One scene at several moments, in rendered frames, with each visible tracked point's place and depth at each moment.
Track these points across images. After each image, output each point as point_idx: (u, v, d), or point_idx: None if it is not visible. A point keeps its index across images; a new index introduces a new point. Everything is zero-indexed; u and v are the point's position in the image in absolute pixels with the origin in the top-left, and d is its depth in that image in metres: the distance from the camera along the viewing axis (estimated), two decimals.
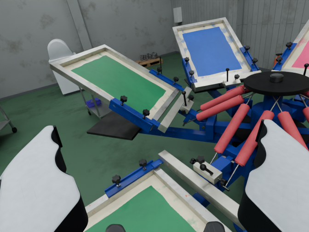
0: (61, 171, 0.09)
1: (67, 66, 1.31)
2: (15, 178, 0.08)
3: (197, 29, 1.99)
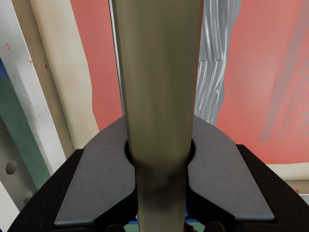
0: (128, 156, 0.10)
1: None
2: (93, 152, 0.09)
3: None
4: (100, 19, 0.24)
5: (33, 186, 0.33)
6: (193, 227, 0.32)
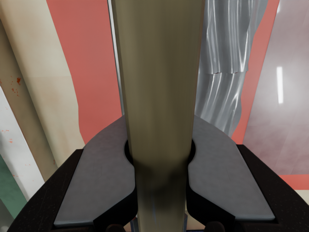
0: (128, 156, 0.10)
1: None
2: (93, 152, 0.09)
3: None
4: (84, 20, 0.18)
5: (9, 219, 0.27)
6: None
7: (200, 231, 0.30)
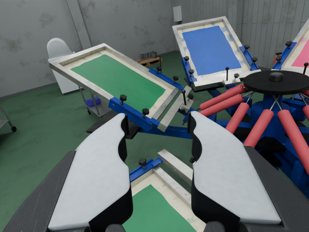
0: (122, 157, 0.10)
1: (67, 64, 1.31)
2: (86, 153, 0.09)
3: (197, 28, 1.99)
4: None
5: None
6: None
7: None
